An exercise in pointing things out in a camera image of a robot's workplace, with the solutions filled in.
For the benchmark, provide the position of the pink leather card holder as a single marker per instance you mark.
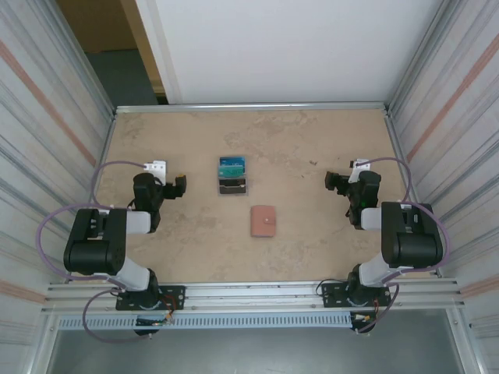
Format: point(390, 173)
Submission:
point(261, 222)

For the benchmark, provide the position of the aluminium frame rail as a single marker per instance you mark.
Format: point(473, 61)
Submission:
point(395, 136)
point(253, 108)
point(108, 136)

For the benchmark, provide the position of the small circuit board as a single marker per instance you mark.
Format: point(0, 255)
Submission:
point(364, 318)
point(154, 322)

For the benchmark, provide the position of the green credit card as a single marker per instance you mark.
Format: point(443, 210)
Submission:
point(234, 171)

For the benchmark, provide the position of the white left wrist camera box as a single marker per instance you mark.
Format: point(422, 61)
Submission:
point(158, 169)

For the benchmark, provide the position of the blue credit card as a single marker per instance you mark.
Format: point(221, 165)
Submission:
point(234, 160)

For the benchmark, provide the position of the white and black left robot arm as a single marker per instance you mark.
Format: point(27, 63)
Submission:
point(89, 253)

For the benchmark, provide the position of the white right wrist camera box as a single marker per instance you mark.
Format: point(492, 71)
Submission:
point(356, 171)

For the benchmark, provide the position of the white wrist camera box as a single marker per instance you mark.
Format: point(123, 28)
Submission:
point(356, 171)
point(158, 169)

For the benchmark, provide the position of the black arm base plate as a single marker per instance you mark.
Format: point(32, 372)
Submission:
point(175, 298)
point(331, 296)

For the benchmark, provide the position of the aluminium mounting rail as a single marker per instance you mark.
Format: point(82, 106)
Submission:
point(253, 296)

